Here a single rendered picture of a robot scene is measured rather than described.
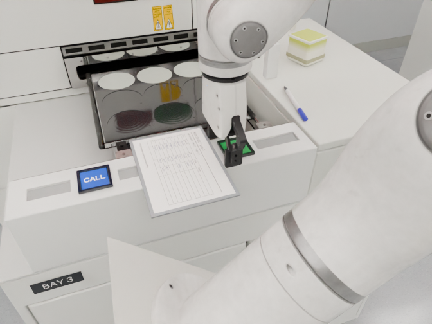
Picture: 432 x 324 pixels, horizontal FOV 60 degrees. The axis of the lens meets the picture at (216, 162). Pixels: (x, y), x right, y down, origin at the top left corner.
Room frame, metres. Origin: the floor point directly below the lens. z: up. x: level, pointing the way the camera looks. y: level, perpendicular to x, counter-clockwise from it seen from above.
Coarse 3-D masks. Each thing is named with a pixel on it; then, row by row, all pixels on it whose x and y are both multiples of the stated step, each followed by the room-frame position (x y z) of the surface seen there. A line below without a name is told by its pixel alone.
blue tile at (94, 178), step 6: (102, 168) 0.49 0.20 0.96; (84, 174) 0.48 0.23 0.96; (90, 174) 0.48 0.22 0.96; (96, 174) 0.48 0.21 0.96; (102, 174) 0.48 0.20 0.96; (84, 180) 0.46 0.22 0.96; (90, 180) 0.46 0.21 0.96; (96, 180) 0.46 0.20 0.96; (102, 180) 0.46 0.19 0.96; (108, 180) 0.46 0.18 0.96; (84, 186) 0.45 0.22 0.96; (90, 186) 0.45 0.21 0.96
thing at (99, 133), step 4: (88, 76) 0.96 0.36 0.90; (88, 80) 0.94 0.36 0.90; (88, 84) 0.92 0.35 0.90; (92, 84) 0.92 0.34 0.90; (88, 88) 0.90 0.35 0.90; (92, 88) 0.90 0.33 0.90; (92, 92) 0.87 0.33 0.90; (92, 96) 0.85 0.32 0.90; (92, 100) 0.83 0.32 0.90; (92, 104) 0.81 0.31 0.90; (92, 108) 0.80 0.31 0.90; (96, 108) 0.80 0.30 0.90; (96, 112) 0.77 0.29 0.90; (96, 116) 0.76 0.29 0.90; (96, 120) 0.74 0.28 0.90; (96, 124) 0.72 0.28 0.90; (100, 124) 0.73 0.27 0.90; (96, 128) 0.71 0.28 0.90; (100, 128) 0.71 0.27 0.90; (96, 132) 0.69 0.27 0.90; (100, 132) 0.69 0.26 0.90; (96, 136) 0.68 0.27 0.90; (100, 136) 0.67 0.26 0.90; (100, 140) 0.66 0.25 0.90; (100, 148) 0.64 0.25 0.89
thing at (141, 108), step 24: (120, 72) 0.99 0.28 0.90; (96, 96) 0.85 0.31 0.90; (120, 96) 0.86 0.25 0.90; (144, 96) 0.85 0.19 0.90; (168, 96) 0.86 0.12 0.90; (192, 96) 0.85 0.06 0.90; (120, 120) 0.74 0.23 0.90; (144, 120) 0.74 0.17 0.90; (168, 120) 0.74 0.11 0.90; (192, 120) 0.74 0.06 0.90
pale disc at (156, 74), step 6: (144, 72) 0.99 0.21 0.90; (150, 72) 0.99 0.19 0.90; (156, 72) 0.99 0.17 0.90; (162, 72) 0.99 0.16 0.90; (168, 72) 0.99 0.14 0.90; (138, 78) 0.96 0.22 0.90; (144, 78) 0.96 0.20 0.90; (150, 78) 0.96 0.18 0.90; (156, 78) 0.96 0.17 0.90; (162, 78) 0.96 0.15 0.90; (168, 78) 0.96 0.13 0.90
